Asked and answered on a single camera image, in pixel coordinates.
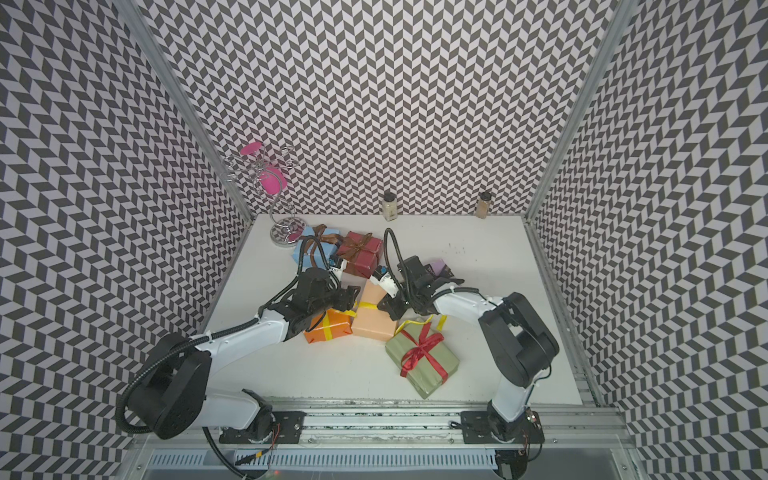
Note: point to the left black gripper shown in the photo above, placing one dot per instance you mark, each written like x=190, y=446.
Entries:
x=347, y=298

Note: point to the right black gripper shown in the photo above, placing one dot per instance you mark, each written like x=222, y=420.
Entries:
x=391, y=306

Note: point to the purple gift box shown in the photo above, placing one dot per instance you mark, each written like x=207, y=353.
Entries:
x=436, y=267

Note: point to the orange gift box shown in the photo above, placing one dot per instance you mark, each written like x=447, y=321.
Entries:
x=314, y=333

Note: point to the yellow ribbon of peach box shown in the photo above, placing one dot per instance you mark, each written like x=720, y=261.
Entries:
x=420, y=324

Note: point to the peach gift box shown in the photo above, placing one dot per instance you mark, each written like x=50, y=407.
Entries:
x=371, y=293

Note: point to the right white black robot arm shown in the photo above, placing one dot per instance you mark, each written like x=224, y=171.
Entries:
x=521, y=345

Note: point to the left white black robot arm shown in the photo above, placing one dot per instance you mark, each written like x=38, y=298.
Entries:
x=171, y=393

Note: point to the yellow ribbon on orange box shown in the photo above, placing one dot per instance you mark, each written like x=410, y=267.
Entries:
x=336, y=324

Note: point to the blue gift box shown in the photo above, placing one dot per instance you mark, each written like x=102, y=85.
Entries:
x=309, y=252

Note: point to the brown ribbon on blue box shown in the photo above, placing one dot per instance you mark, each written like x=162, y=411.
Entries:
x=315, y=239

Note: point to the red gift box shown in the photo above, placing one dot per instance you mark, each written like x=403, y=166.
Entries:
x=367, y=260

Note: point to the red ribbon on green box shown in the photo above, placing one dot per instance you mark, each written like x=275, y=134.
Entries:
x=425, y=342

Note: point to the green gift box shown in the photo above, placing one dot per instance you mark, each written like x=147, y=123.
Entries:
x=423, y=378

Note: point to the light spice jar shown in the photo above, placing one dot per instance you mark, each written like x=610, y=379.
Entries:
x=389, y=206

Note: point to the brown spice jar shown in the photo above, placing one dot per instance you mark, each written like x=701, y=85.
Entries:
x=483, y=205

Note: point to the silver pink jewelry stand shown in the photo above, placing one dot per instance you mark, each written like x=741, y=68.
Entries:
x=249, y=164

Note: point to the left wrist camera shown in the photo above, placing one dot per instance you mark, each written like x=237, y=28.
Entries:
x=338, y=268

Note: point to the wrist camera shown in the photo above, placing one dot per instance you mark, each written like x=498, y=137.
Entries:
x=338, y=268
x=382, y=277

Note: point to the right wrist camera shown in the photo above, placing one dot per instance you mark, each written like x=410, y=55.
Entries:
x=382, y=277

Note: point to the aluminium front rail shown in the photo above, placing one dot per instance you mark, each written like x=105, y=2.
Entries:
x=426, y=424

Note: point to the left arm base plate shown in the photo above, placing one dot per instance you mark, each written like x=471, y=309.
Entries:
x=279, y=427

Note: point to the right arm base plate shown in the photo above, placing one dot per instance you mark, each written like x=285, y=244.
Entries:
x=481, y=427

